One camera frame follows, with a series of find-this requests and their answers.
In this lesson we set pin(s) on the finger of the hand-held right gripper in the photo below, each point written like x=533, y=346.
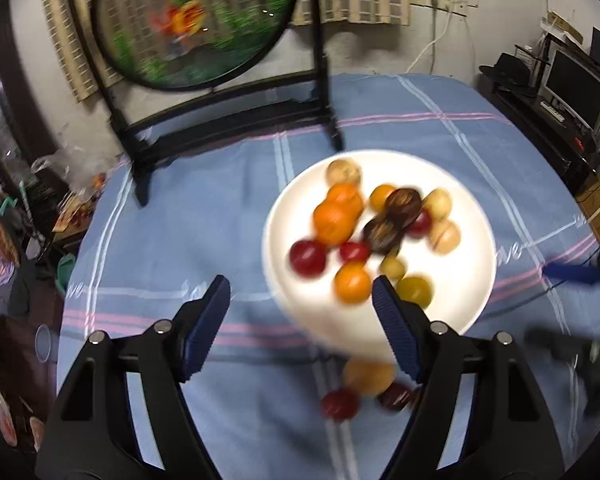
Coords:
x=572, y=272
x=555, y=342

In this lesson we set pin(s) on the round goldfish screen black stand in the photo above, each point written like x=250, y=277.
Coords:
x=195, y=25

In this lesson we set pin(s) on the green plastic dustpan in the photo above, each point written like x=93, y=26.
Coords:
x=66, y=270

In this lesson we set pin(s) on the clear plastic bag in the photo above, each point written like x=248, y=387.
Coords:
x=75, y=170

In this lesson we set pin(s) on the blue plaid tablecloth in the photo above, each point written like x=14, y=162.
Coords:
x=205, y=210

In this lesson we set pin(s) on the white keyboard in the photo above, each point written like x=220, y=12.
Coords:
x=552, y=110

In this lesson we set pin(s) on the pale yellow-orange fruit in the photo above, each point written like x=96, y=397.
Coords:
x=369, y=377

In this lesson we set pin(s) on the small orange mandarin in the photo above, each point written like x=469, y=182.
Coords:
x=381, y=197
x=352, y=284
x=345, y=194

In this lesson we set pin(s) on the pale yellow fruit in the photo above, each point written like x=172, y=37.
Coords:
x=438, y=202

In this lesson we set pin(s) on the white round plate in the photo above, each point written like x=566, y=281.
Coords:
x=457, y=285

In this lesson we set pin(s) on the dark purple passion fruit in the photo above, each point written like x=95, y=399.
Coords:
x=402, y=205
x=382, y=235

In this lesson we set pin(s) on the small red item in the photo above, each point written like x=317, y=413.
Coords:
x=580, y=142

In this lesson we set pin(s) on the black desk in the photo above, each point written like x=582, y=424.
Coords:
x=545, y=125

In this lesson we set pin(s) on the paper cup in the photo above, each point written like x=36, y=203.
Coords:
x=43, y=342

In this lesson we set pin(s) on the black hat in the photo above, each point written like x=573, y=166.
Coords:
x=507, y=72

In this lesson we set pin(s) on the wooden strip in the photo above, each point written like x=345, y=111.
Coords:
x=562, y=25

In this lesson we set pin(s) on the computer monitor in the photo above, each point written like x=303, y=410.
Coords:
x=577, y=87

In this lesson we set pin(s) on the tan round fruit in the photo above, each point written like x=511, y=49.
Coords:
x=344, y=172
x=445, y=236

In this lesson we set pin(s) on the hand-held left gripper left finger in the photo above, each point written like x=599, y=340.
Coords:
x=207, y=325

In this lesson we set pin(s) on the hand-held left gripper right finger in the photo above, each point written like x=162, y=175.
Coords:
x=397, y=330

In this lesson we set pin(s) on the small yellow-green plum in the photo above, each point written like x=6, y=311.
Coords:
x=392, y=266

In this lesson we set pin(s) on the dark red plum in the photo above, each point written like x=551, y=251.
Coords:
x=395, y=396

